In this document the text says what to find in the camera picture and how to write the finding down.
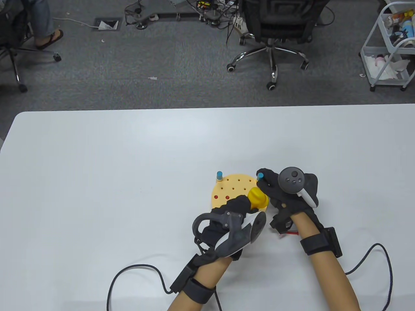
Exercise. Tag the black left wrist camera band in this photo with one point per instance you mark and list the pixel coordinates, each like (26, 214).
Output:
(197, 291)

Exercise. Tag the grey hand controller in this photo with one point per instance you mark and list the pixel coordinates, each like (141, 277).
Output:
(293, 179)
(236, 238)

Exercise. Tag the grey right hand controller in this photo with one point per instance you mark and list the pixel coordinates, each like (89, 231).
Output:
(293, 179)

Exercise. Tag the pile of colourful toys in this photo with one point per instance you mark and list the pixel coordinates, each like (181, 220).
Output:
(407, 30)

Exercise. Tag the person's right forearm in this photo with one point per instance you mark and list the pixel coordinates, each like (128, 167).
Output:
(327, 275)

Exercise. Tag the person's left hand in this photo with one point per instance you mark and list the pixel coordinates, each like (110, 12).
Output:
(238, 204)

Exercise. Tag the person's right hand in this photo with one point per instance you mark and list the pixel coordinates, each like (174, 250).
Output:
(274, 191)

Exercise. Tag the yellow toy hammer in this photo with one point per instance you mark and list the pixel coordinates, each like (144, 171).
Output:
(257, 197)

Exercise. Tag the grey left hand controller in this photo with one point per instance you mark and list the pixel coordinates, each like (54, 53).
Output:
(236, 238)

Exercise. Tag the white rolling cart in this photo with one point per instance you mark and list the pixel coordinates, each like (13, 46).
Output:
(373, 34)

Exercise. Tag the black right wrist camera band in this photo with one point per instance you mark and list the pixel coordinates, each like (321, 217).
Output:
(316, 244)

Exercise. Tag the black chair with castors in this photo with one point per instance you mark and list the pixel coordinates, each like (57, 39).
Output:
(22, 87)

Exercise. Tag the floor socket box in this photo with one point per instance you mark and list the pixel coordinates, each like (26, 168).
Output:
(107, 25)

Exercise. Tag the black office chair chrome base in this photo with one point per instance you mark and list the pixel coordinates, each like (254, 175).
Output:
(285, 22)

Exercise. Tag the white shoe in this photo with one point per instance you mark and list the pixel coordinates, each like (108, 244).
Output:
(240, 24)

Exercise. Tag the black wrist camera band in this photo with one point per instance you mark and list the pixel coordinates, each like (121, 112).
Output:
(316, 244)
(197, 291)

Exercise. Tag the yellow round tap bench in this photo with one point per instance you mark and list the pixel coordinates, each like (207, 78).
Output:
(233, 181)

